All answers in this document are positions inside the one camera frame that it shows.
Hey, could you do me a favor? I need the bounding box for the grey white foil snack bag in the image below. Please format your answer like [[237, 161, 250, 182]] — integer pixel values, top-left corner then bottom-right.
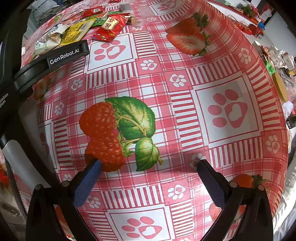
[[34, 24, 69, 55]]

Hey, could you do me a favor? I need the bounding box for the yellow snack packet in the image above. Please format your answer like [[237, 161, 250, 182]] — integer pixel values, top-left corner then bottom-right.
[[60, 19, 95, 46]]

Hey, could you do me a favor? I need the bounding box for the red plaid strawberry tablecloth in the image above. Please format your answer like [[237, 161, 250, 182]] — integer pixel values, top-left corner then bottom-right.
[[21, 1, 288, 240]]

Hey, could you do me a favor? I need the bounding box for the red chinese snack packet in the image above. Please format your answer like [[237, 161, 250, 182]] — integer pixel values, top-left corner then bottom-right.
[[92, 14, 129, 42]]

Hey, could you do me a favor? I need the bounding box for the green snack packet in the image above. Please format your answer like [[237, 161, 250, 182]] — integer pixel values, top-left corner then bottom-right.
[[89, 12, 108, 27]]

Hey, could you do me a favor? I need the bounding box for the round yellow tin lid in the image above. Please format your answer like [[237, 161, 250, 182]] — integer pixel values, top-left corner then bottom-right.
[[272, 72, 288, 103]]

